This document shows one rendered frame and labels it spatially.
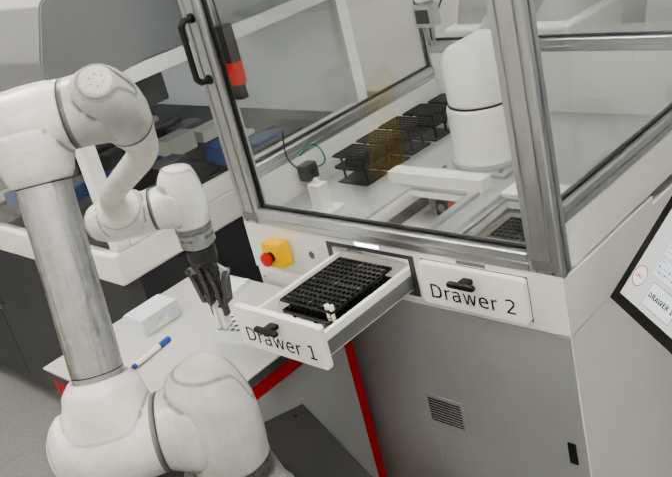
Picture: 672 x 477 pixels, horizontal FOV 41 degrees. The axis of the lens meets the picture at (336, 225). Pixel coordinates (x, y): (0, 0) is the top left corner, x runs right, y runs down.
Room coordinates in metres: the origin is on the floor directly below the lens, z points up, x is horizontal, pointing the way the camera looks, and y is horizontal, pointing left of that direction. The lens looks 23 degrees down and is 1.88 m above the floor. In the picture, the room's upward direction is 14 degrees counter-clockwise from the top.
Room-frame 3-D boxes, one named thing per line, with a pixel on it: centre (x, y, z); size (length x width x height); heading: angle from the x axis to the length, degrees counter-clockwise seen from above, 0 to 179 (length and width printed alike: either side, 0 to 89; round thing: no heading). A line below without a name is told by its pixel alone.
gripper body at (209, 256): (2.05, 0.34, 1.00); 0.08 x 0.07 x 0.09; 58
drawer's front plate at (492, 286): (1.79, -0.26, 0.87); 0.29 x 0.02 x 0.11; 42
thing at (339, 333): (1.95, 0.03, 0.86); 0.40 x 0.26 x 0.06; 132
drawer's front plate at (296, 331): (1.81, 0.18, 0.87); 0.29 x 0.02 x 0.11; 42
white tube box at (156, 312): (2.26, 0.56, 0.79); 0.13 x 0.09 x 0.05; 133
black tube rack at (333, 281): (1.95, 0.04, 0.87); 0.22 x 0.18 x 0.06; 132
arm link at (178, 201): (2.05, 0.35, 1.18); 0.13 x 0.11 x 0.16; 90
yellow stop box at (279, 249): (2.26, 0.18, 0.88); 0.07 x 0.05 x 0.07; 42
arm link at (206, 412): (1.45, 0.32, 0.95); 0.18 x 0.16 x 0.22; 90
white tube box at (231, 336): (2.09, 0.31, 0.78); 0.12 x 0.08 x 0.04; 148
